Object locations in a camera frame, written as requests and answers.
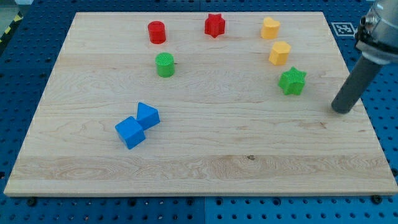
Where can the blue triangle block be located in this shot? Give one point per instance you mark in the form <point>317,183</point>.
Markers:
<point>147,116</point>

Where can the yellow heart block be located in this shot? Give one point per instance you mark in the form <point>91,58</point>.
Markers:
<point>270,28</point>

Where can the green cylinder block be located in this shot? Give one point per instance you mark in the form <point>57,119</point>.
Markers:
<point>165,64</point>

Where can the red star block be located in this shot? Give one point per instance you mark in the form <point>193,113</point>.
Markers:
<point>215,25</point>

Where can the wooden board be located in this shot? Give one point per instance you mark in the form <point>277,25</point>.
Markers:
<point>226,128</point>

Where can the fiducial marker tag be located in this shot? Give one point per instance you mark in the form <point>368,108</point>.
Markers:
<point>343,29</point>

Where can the red cylinder block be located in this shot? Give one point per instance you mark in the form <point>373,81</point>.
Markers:
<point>157,34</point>

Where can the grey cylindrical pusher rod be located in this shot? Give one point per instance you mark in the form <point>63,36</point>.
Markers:
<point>355,85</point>

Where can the green star block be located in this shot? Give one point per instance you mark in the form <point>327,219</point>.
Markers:
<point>292,81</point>

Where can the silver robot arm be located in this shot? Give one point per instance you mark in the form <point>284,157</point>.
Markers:
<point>376,38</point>

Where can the blue cube block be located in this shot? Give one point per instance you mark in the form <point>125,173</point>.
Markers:
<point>130,132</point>

